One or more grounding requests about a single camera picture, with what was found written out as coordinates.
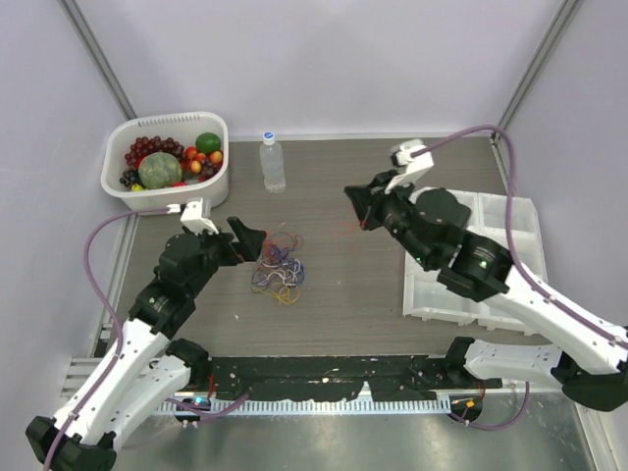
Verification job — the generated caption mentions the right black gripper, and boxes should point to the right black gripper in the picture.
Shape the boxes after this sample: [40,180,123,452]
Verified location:
[346,168,436,268]

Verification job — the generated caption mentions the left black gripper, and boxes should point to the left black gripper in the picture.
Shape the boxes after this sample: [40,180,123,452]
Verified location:
[187,216,266,296]

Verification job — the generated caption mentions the orange cable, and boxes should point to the orange cable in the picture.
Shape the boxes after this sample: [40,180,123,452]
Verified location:
[336,208,367,261]

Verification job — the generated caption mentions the coloured cable pile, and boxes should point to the coloured cable pile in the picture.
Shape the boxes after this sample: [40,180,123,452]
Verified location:
[249,233,305,306]

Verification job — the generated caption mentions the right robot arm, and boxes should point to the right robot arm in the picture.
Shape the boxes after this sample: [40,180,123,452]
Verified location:
[343,173,627,412]

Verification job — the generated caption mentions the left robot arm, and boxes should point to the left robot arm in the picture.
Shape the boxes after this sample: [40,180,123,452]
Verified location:
[26,217,267,470]

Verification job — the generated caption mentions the red yellow peaches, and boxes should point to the red yellow peaches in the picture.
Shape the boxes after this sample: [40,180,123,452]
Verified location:
[182,146,224,180]

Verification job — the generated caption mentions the clear plastic water bottle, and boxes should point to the clear plastic water bottle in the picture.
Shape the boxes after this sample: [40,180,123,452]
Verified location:
[259,131,286,193]

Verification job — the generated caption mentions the green lime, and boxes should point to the green lime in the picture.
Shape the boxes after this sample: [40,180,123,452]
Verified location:
[195,132,222,154]

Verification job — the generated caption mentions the green melon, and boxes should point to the green melon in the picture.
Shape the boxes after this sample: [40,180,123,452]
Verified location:
[137,152,183,190]

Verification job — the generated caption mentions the white plastic basket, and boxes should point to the white plastic basket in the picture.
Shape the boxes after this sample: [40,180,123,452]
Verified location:
[100,111,230,210]

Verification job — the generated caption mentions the white compartment organizer tray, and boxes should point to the white compartment organizer tray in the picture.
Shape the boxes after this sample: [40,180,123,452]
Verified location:
[402,189,548,337]

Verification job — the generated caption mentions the dark grape bunch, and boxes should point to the dark grape bunch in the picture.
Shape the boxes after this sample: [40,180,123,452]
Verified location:
[119,169,144,191]

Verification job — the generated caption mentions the red grape bunch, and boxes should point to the red grape bunch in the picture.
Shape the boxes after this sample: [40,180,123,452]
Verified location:
[124,135,184,169]

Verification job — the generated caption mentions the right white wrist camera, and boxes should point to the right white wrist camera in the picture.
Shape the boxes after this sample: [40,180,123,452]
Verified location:
[385,138,434,194]

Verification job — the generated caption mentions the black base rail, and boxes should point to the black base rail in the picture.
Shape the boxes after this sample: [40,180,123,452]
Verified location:
[188,355,482,402]

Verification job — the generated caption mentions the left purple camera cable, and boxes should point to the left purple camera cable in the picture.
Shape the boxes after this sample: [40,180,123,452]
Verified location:
[41,205,183,470]

